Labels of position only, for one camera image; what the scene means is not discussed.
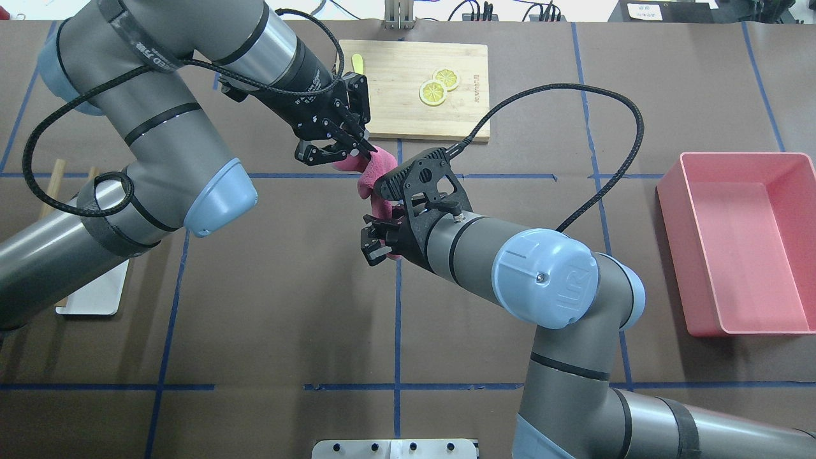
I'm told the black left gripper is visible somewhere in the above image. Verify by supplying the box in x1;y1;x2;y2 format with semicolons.
271;72;375;168

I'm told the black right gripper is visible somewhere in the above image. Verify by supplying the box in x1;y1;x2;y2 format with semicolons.
361;204;434;272

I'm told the magenta cleaning cloth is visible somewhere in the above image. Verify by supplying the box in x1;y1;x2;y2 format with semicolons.
332;147;402;266

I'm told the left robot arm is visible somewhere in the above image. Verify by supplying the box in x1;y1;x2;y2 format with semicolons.
1;1;375;332

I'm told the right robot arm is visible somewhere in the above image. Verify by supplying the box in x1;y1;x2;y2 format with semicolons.
361;204;814;458

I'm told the yellow plastic knife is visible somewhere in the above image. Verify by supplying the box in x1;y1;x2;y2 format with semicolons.
351;54;365;75

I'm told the bamboo cutting board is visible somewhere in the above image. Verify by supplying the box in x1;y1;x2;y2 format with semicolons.
339;39;490;142

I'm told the front lemon slice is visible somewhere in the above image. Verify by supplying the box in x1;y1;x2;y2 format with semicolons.
418;79;448;106

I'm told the lemon slice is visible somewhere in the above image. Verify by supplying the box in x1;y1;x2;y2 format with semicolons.
418;79;448;106
432;68;462;91

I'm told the rear lemon slice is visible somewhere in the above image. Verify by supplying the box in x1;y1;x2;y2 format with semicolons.
432;68;462;91

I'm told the white towel rack stand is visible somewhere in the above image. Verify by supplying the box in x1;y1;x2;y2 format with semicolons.
38;159;130;316

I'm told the pink plastic bin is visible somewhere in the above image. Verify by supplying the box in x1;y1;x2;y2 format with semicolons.
657;152;815;337

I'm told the black braided left cable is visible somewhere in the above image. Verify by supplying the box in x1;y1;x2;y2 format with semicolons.
22;8;346;219

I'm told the black braided cable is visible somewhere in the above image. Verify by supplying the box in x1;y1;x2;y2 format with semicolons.
446;83;646;233
22;8;346;219

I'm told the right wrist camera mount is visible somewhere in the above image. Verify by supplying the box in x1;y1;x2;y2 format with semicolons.
374;147;472;217

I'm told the aluminium frame post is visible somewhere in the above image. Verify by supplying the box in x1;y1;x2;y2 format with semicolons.
382;0;416;30

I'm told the black braided right cable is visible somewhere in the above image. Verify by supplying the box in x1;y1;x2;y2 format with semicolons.
446;83;646;233

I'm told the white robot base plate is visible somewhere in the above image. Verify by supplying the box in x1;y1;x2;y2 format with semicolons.
311;438;480;458

